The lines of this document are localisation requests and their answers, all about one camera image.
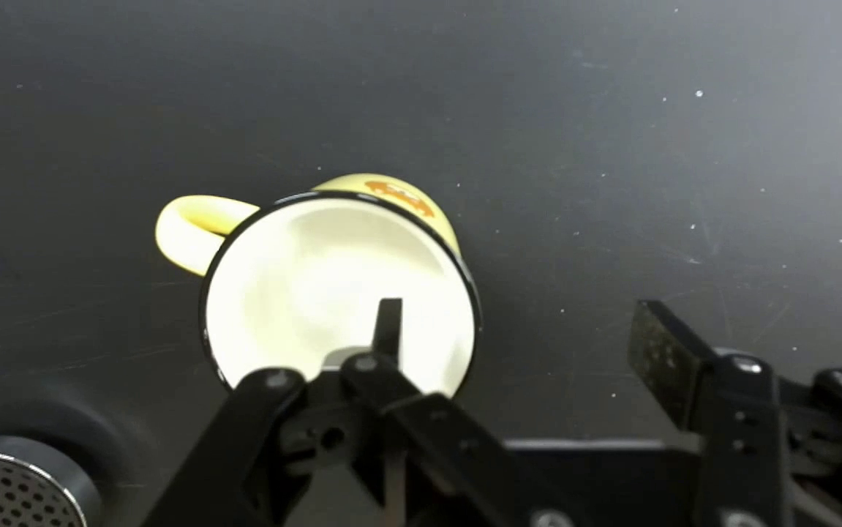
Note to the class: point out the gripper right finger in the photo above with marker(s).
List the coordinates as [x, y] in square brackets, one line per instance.
[746, 439]

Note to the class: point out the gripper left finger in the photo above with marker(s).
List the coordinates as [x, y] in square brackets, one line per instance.
[420, 432]

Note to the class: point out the yellow enamel mug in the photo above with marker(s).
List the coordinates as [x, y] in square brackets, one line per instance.
[333, 285]

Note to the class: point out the round perforated metal speaker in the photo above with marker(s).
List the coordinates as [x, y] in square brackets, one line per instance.
[14, 487]

